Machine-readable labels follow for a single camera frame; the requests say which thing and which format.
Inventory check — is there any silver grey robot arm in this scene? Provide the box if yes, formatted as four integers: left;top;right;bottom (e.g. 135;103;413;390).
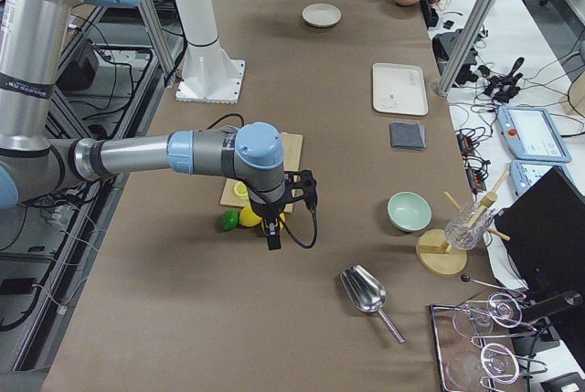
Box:
1;0;293;249

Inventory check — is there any cream rabbit tray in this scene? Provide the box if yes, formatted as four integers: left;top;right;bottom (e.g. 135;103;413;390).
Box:
372;63;429;116

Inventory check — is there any yellow lemon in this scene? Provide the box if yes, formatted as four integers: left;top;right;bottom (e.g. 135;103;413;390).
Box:
239;205;262;228

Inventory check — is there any wooden cup stand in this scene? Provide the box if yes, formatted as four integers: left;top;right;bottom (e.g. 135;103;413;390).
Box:
416;170;511;276

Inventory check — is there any lemon slice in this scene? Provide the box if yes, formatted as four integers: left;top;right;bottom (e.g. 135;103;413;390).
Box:
233;181;249;200

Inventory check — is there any metal scoop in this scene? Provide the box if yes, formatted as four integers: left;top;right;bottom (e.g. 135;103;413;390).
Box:
339;264;406;344

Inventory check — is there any white mounting pedestal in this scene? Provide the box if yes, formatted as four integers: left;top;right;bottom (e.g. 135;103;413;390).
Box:
175;0;246;104

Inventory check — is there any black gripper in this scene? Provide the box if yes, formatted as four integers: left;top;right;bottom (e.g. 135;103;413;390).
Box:
249;190;286;251

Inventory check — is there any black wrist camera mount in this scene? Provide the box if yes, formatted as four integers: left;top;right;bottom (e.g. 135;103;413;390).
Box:
283;169;318;211

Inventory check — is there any mint green bowl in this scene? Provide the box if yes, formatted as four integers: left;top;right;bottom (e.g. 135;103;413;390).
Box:
387;192;431;232

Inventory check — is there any aluminium frame post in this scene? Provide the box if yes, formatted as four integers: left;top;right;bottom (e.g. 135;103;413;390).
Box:
436;0;496;98

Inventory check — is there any blue teach pendant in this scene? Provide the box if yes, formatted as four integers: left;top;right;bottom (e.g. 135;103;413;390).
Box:
509;160;570;196
496;106;572;164

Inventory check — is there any folded grey cloth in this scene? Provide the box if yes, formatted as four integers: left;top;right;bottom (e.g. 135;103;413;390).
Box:
389;122;426;151

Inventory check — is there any wire glass rack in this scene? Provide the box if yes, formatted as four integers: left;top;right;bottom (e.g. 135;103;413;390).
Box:
429;291;548;391

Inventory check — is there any wooden cutting board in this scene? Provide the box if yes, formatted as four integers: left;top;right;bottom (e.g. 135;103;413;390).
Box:
219;132;303;208

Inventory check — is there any clear glass cup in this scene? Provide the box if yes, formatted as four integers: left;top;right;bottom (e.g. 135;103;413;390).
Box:
444;202;494;250

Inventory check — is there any green lime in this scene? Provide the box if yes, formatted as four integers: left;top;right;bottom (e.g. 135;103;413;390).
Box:
220;209;239;231

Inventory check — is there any round cream plate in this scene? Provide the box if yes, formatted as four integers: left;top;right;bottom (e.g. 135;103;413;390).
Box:
302;3;342;28

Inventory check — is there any black monitor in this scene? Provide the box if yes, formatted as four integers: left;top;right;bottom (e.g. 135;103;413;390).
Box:
495;167;584;295

